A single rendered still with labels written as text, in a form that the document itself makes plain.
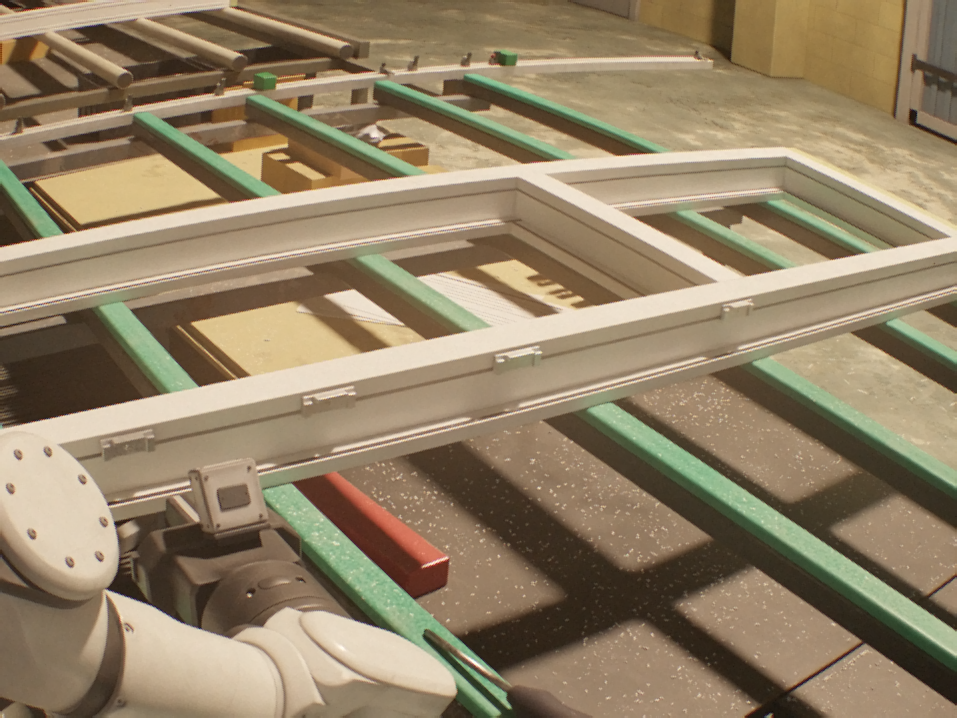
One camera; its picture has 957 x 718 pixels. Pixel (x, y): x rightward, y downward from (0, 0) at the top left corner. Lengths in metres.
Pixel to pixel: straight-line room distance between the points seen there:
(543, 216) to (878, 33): 6.57
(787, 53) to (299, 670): 7.80
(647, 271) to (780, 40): 6.79
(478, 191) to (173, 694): 1.13
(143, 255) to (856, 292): 0.86
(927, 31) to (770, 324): 6.39
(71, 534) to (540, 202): 1.16
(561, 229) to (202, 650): 1.07
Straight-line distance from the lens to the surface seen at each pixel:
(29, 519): 0.47
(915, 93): 7.74
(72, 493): 0.50
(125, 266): 1.37
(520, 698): 0.78
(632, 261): 1.45
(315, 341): 1.80
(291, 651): 0.60
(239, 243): 1.42
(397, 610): 0.88
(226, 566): 0.77
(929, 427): 3.38
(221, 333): 1.82
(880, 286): 1.55
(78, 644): 0.50
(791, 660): 1.34
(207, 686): 0.55
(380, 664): 0.62
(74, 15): 3.39
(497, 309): 1.93
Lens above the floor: 1.40
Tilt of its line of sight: 25 degrees down
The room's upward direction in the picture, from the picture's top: 5 degrees clockwise
